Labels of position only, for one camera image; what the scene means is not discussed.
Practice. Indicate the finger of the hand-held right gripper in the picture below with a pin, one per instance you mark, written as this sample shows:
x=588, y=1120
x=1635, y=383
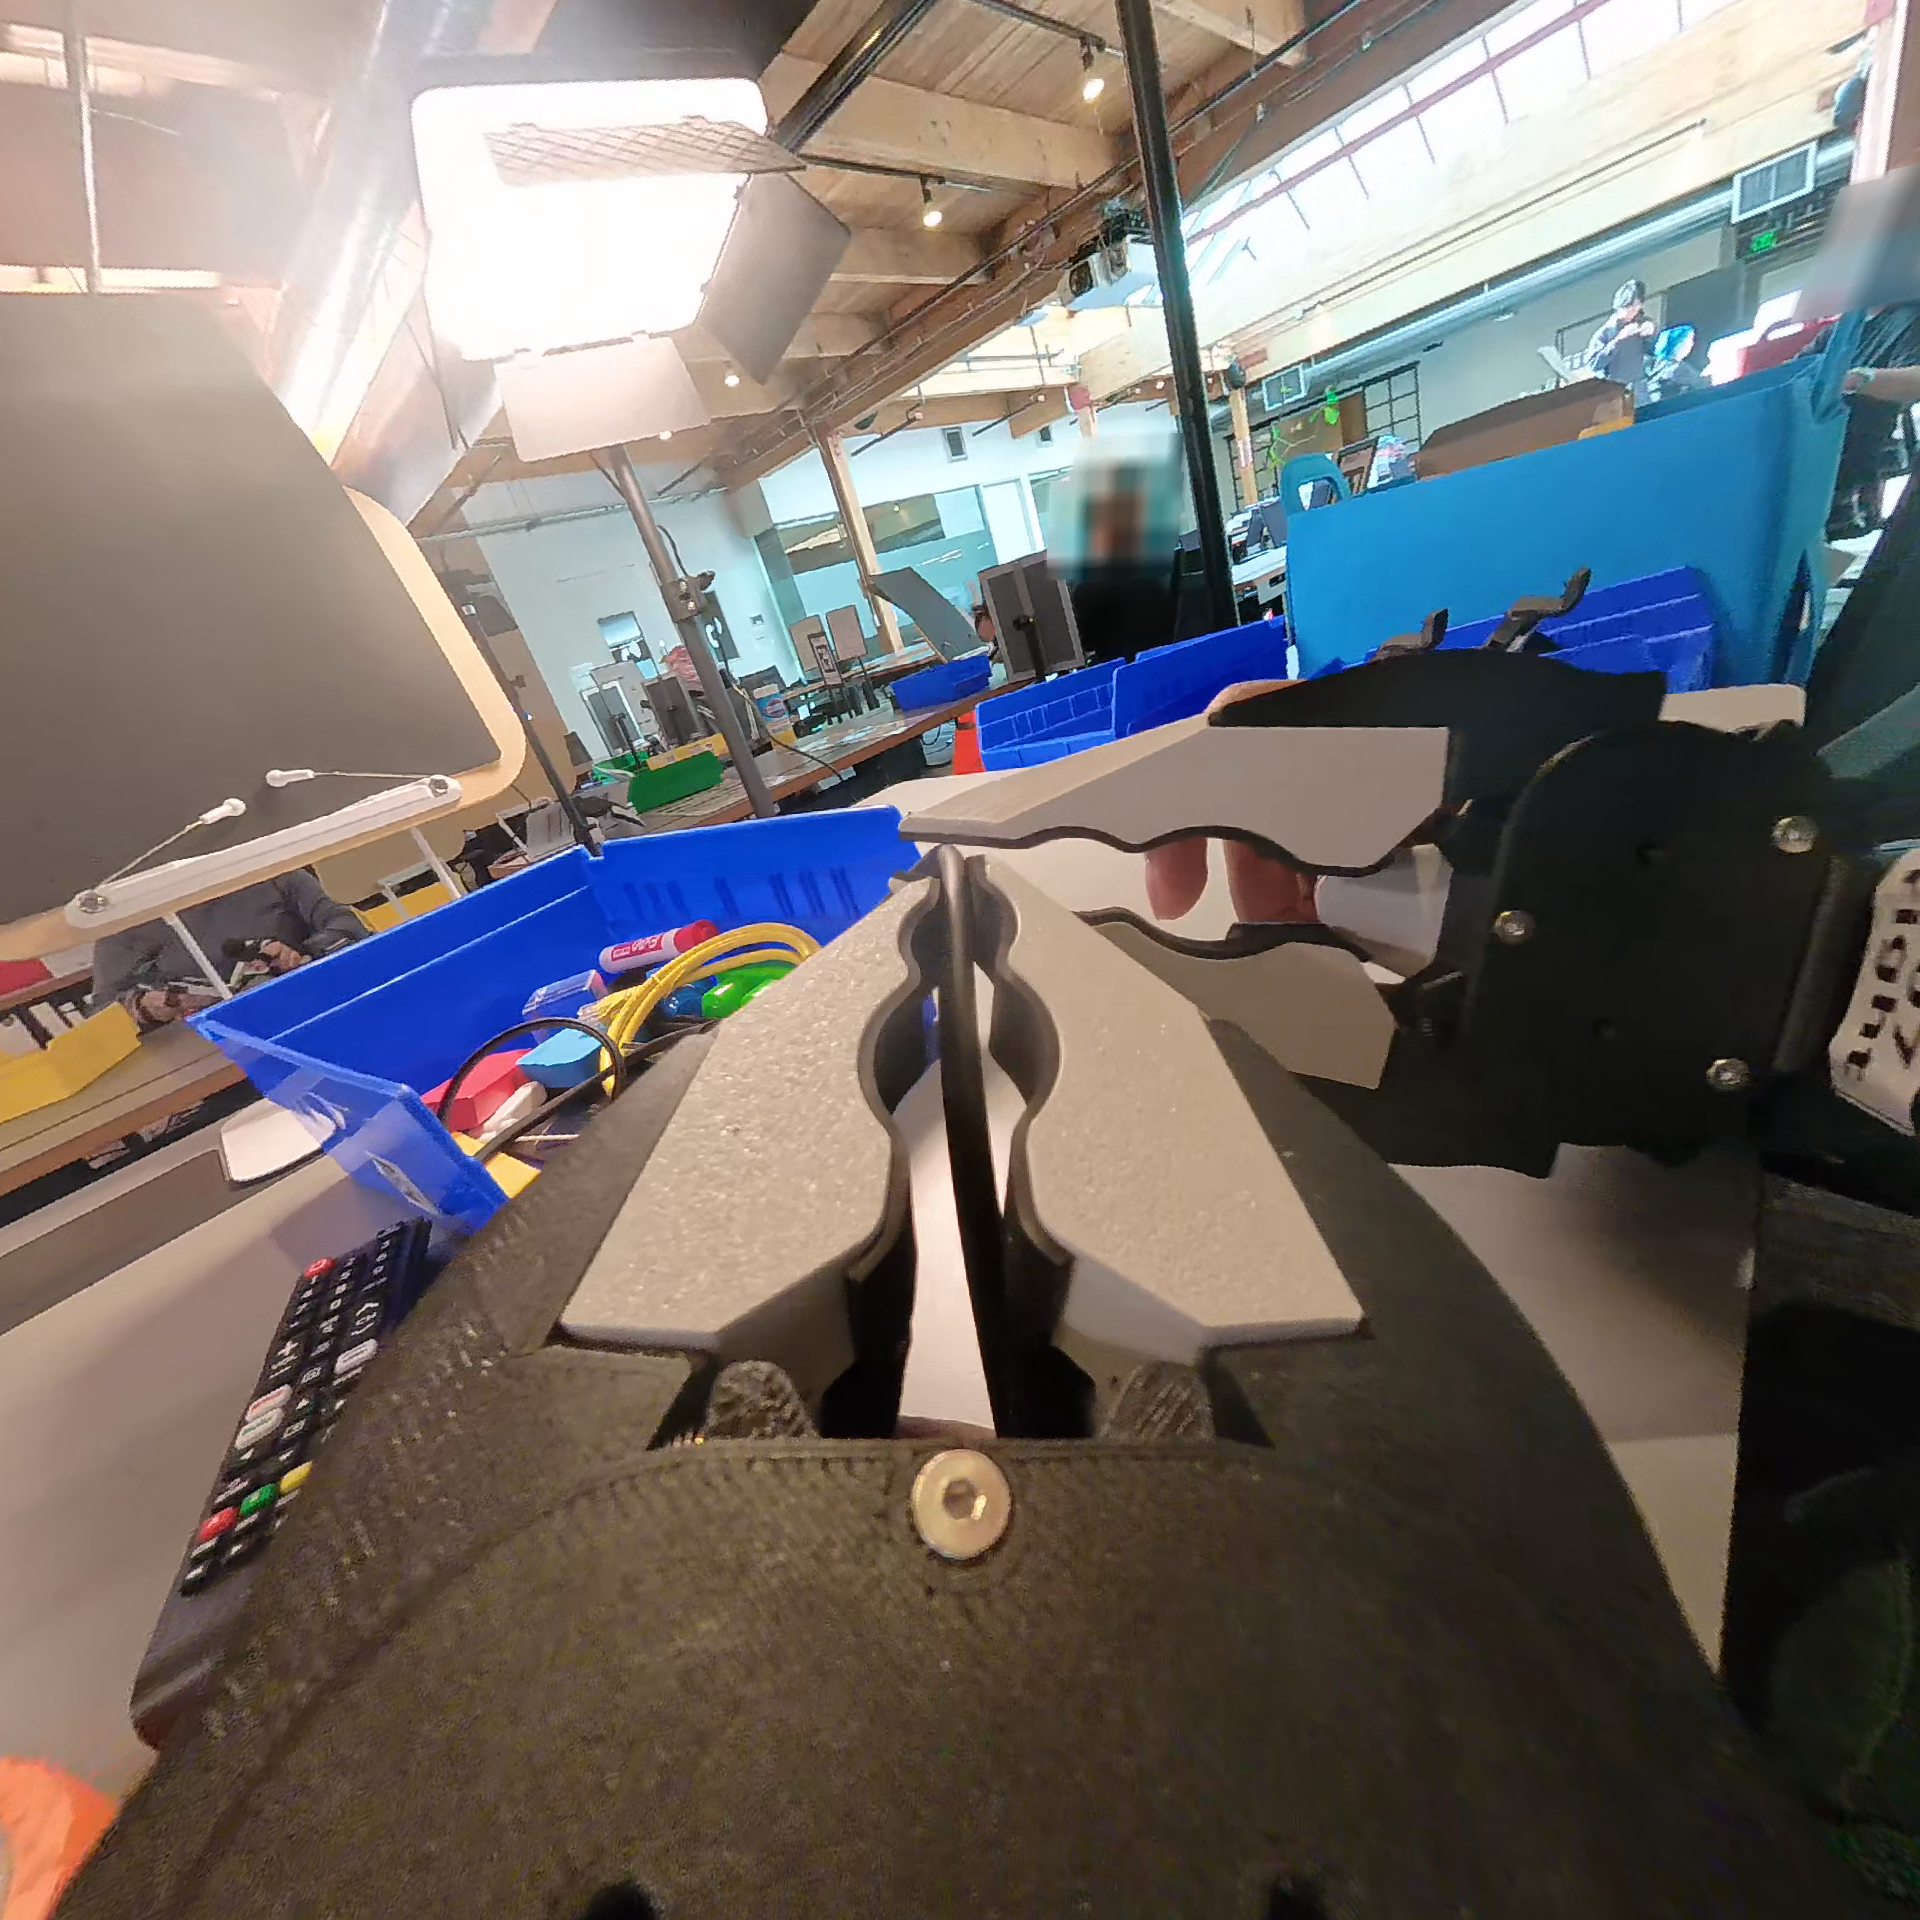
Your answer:
x=1322, y=1021
x=1234, y=790

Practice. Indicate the black remote control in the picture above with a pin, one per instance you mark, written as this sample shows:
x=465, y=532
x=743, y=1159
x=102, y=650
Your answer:
x=287, y=1440

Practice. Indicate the blue plastic bin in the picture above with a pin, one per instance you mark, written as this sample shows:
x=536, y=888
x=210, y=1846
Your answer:
x=1140, y=691
x=362, y=1021

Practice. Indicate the person's right hand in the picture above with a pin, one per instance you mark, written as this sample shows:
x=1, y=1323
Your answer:
x=1234, y=880

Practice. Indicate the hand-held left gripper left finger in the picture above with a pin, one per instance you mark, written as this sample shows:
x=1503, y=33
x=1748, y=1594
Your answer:
x=735, y=1200

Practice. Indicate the orange tape roll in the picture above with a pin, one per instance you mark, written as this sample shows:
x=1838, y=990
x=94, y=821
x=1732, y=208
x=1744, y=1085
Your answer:
x=48, y=1846

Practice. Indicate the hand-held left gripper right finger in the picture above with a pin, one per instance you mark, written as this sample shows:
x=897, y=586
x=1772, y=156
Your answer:
x=1188, y=1200

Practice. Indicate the yellow storage bin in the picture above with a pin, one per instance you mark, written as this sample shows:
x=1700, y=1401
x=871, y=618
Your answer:
x=68, y=1066

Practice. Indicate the red marker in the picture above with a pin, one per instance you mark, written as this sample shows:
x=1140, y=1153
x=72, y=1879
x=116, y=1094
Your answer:
x=656, y=952

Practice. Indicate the orange traffic cone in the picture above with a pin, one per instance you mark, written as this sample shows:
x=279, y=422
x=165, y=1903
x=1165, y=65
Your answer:
x=969, y=747

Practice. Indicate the shallow blue tool tray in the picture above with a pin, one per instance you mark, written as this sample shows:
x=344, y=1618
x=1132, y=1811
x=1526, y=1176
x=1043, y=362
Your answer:
x=1622, y=631

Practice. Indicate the studio light panel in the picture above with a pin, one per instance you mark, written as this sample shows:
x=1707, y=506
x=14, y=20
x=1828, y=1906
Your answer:
x=573, y=257

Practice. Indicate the thin black sheet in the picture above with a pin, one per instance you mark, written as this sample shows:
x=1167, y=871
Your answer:
x=945, y=1320

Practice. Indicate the light stand pole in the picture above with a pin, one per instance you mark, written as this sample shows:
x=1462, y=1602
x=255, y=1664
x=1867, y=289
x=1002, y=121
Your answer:
x=1178, y=301

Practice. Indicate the blue partition wall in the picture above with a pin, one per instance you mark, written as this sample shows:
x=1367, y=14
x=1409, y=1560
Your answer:
x=1563, y=512

